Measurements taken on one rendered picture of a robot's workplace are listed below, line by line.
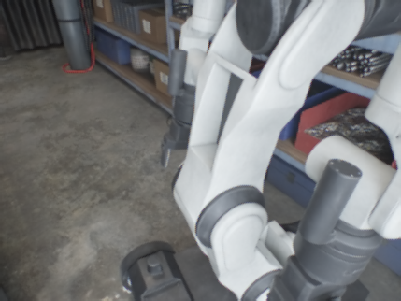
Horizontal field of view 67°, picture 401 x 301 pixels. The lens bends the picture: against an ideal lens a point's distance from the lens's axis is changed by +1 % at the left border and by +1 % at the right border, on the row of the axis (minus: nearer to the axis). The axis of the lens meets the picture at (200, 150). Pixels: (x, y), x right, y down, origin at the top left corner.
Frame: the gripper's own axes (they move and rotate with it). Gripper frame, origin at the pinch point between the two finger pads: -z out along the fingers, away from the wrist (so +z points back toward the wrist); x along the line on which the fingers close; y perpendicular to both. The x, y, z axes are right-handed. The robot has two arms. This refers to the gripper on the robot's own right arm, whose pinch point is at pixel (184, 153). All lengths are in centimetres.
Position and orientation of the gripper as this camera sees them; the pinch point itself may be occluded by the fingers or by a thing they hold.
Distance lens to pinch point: 79.0
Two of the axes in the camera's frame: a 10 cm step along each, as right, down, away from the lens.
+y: 4.4, 5.2, -7.4
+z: 1.7, -8.5, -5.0
